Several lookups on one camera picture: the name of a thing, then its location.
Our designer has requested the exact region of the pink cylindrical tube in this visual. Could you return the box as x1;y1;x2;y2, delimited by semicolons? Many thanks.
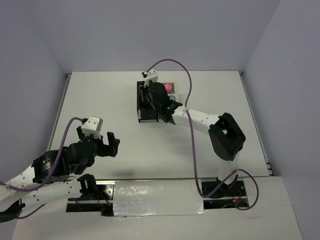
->
164;83;173;94

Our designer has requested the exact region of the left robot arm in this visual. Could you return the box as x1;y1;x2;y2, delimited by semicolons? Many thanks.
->
0;126;120;223

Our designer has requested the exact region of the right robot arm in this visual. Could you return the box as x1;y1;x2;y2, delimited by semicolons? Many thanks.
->
137;81;246;196

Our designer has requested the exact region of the white organizer container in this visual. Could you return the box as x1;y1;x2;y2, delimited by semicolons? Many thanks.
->
162;82;181;102

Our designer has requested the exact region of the black organizer container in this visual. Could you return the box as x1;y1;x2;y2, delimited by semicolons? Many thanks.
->
136;81;159;123

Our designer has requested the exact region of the silver tape cover panel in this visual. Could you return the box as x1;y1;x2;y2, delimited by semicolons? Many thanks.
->
113;180;206;217

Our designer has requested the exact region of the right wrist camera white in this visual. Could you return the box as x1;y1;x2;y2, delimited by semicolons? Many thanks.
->
141;68;158;88

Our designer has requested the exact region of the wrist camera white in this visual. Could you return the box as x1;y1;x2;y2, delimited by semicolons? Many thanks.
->
81;116;103;139
141;68;158;88

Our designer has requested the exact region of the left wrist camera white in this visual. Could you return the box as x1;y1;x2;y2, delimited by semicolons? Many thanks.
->
81;116;103;139

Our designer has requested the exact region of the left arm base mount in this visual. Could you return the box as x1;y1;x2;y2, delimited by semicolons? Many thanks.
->
65;174;115;217

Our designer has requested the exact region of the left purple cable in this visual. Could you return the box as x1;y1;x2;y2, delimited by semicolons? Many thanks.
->
0;116;87;220

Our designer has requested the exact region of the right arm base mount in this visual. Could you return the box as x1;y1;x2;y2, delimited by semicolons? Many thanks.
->
203;176;249;210

